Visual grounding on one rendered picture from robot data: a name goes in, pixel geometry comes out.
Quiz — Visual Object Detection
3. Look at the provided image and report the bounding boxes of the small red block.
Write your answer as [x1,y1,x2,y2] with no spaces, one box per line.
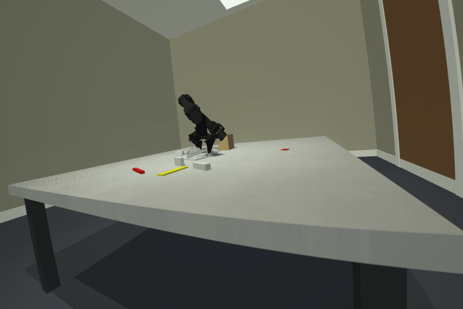
[133,168,145,174]

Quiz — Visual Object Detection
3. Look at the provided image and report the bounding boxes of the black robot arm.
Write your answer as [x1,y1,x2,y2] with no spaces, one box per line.
[178,94,227,141]

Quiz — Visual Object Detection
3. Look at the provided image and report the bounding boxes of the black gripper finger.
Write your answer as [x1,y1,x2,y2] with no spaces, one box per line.
[192,140,202,149]
[204,139,216,153]

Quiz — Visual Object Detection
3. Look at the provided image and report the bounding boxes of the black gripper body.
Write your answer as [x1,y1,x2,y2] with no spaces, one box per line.
[189,124,218,142]

